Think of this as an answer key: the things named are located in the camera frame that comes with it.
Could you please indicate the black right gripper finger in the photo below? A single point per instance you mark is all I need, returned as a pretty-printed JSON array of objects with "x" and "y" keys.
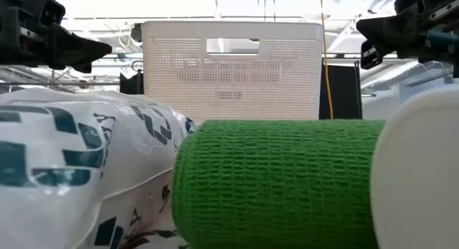
[
  {"x": 369, "y": 55},
  {"x": 391, "y": 33}
]

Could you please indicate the green bandage roll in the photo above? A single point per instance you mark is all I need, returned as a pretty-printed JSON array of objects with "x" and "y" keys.
[{"x": 272, "y": 181}]

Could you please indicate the white perforated plastic basket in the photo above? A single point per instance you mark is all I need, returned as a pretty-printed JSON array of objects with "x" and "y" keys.
[{"x": 287, "y": 80}]

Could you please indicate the white printed plastic pouch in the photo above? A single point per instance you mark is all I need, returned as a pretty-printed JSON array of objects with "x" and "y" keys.
[{"x": 118, "y": 141}]

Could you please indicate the white round container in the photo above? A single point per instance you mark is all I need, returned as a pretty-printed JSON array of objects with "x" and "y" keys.
[{"x": 419, "y": 170}]

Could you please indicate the grey metal rail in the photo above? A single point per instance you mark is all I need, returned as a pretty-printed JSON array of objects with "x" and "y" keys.
[{"x": 54, "y": 83}]

